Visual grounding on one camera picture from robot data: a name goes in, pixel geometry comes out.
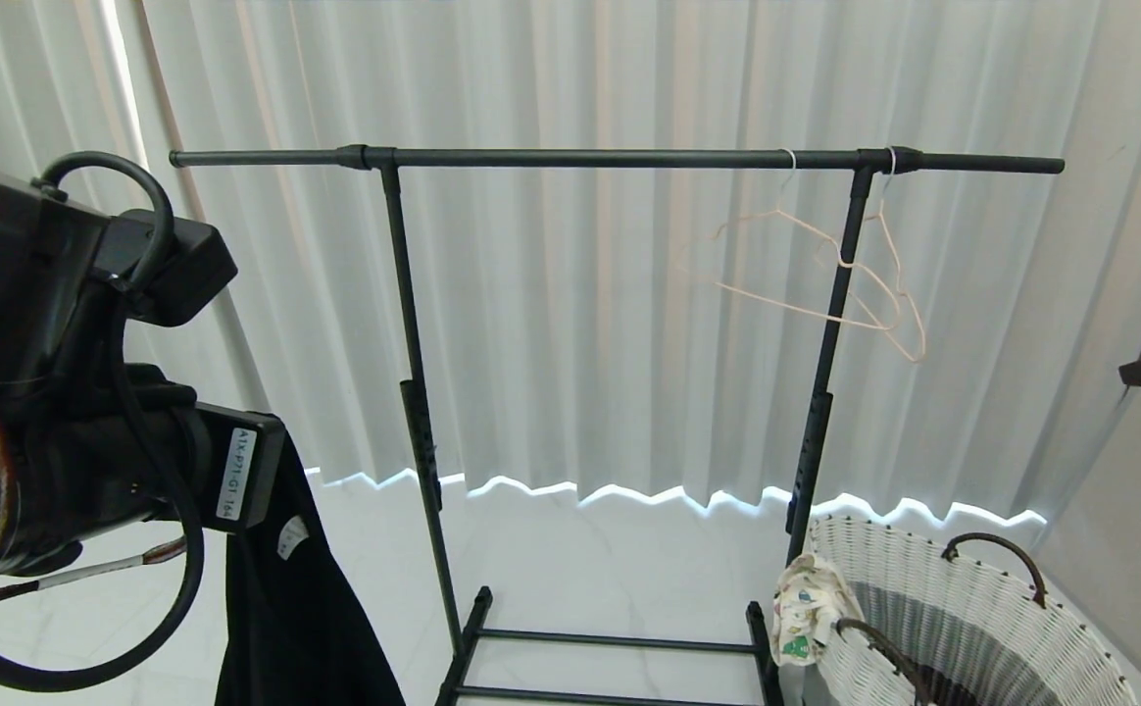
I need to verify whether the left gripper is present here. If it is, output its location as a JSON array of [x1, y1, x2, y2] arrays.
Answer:
[[0, 371, 287, 581]]

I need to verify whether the black garment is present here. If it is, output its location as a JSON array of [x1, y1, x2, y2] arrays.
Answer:
[[216, 417, 407, 706]]

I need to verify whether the pink clothes hanger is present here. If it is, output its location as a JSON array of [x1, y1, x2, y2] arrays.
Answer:
[[711, 152, 903, 334], [833, 149, 928, 364]]

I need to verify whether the white laundry basket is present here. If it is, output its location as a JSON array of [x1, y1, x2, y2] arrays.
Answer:
[[804, 515, 1140, 706]]

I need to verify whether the black clothes rack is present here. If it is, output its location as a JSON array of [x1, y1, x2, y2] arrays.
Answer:
[[169, 144, 1067, 706]]

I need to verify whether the cream printed garment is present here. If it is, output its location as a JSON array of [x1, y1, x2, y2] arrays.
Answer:
[[771, 552, 866, 668]]

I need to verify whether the black cable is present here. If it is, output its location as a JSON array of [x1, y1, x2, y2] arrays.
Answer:
[[0, 150, 207, 693]]

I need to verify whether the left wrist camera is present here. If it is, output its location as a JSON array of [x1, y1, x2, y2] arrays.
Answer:
[[90, 209, 239, 329]]

